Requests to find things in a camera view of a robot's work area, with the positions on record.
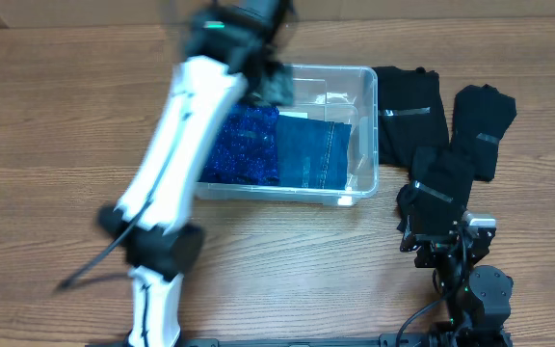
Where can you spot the black garment large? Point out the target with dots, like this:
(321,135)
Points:
(411,114)

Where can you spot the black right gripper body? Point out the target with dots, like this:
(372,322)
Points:
(434,247)

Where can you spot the blue sparkly garment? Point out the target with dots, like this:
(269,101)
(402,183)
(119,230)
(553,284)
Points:
(245,150)

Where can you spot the clear plastic storage bin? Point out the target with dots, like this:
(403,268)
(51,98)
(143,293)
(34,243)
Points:
(339,94)

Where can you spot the blue denim jeans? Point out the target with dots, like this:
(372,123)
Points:
(312,154)

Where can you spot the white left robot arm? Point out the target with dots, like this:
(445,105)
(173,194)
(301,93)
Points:
(229,56)

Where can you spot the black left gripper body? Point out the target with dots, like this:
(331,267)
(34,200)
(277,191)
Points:
(275,86)

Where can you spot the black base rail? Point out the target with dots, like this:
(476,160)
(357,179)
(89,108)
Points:
(383,340)

